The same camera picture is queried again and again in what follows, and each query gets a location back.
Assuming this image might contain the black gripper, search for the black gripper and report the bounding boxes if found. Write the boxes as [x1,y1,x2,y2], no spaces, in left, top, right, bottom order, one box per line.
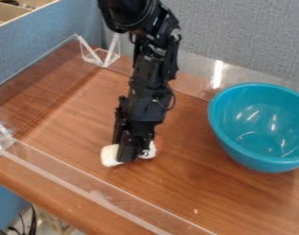
[112,81,175,162]

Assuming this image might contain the white brown toy mushroom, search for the white brown toy mushroom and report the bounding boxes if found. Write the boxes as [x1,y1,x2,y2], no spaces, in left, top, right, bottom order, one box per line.
[100,137,163,167]

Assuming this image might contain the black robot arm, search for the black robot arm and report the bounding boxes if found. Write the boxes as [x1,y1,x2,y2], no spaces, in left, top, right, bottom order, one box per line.
[98,0,182,167]

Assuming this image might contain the blue plastic bowl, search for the blue plastic bowl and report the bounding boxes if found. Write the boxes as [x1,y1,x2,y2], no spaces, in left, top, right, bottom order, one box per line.
[207,83,299,173]

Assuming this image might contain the clear acrylic barrier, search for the clear acrylic barrier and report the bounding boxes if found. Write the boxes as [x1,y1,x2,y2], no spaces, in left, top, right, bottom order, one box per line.
[0,32,299,235]

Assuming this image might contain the wooden shelf box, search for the wooden shelf box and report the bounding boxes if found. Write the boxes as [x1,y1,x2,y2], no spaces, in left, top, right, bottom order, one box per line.
[0,0,62,27]

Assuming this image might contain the black cables under table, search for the black cables under table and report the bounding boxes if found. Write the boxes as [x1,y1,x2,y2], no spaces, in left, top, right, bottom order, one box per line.
[0,205,39,235]

